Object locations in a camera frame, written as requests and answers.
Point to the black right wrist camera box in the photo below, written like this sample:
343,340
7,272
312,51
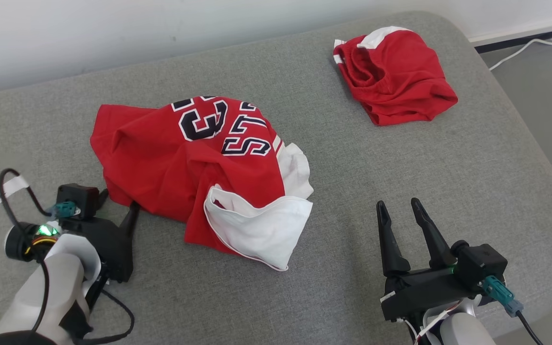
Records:
482,263

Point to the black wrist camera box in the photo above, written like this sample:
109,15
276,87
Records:
77,196
482,263

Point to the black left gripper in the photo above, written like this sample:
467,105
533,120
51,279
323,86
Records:
110,249

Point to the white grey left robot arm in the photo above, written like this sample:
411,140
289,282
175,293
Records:
60,282

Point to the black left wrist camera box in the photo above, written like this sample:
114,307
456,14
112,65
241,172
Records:
77,196

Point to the black white baseboard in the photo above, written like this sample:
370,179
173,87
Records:
520,38

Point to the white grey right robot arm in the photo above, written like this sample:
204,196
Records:
463,330

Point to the red basketball jersey white sleeves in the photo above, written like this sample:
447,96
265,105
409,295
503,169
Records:
161,163

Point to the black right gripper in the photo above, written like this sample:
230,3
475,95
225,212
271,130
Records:
424,292

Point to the red shorts white stripes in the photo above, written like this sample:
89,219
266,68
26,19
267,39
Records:
400,76

